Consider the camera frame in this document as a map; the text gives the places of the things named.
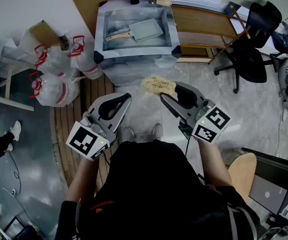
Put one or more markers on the brown cardboard box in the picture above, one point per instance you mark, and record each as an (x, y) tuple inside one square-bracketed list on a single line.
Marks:
[(46, 34)]

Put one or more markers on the stainless steel sink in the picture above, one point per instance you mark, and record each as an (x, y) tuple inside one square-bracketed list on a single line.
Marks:
[(133, 50)]

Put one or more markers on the round wooden stool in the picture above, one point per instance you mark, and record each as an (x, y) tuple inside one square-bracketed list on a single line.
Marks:
[(242, 174)]

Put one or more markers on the person's black shirt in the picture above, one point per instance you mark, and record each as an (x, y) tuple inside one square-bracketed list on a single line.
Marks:
[(146, 196)]

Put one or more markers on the wooden drainboard table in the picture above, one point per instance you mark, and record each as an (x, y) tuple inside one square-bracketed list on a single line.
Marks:
[(201, 21)]

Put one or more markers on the person's left forearm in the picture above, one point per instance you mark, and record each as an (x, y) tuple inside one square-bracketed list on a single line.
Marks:
[(83, 179)]

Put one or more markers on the person's right forearm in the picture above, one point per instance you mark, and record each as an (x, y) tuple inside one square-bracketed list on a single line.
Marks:
[(214, 164)]

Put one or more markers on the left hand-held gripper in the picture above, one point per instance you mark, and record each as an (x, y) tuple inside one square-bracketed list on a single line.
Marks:
[(83, 140)]

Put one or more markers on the grey laptop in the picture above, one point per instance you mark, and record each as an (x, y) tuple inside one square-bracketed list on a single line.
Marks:
[(266, 194)]

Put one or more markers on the white wooden table frame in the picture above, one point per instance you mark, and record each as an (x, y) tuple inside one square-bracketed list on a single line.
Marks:
[(8, 84)]

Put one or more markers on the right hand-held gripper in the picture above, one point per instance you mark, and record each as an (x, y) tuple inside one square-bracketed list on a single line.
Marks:
[(210, 124)]

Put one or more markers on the beige scrubbing sponge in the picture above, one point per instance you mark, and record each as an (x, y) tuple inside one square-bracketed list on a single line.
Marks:
[(157, 84)]

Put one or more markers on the round steel sink knob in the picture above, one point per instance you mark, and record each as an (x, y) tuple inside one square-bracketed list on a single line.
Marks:
[(151, 2)]

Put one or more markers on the person's left white shoe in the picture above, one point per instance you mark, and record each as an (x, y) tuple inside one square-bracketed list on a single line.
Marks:
[(128, 134)]

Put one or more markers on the slatted wooden board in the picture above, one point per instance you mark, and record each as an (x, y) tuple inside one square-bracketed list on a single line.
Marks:
[(66, 134)]

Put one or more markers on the black office chair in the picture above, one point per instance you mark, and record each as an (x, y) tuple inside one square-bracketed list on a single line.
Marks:
[(251, 61)]

